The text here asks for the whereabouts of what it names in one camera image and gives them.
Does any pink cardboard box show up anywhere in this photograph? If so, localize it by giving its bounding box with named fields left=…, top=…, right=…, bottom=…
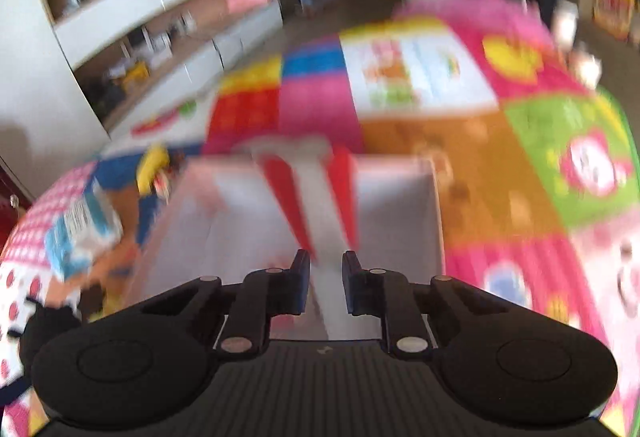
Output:
left=131, top=151, right=447, bottom=344

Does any yellow cupcake toy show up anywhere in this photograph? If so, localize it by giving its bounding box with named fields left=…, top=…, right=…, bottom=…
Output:
left=135, top=146, right=172, bottom=196

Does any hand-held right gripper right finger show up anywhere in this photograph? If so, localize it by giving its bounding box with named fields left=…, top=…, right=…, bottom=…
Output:
left=341, top=250, right=506, bottom=361

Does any blue tissue pack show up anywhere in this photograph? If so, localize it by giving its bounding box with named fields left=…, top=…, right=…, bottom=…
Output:
left=44, top=188, right=124, bottom=281

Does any red white striped box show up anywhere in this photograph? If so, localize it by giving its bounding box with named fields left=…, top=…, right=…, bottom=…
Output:
left=256, top=143, right=362, bottom=264

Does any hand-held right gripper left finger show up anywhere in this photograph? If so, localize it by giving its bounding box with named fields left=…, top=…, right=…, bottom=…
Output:
left=141, top=249, right=312, bottom=364

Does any colourful printed mat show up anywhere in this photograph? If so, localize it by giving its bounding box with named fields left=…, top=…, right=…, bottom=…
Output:
left=0, top=0, right=640, bottom=437

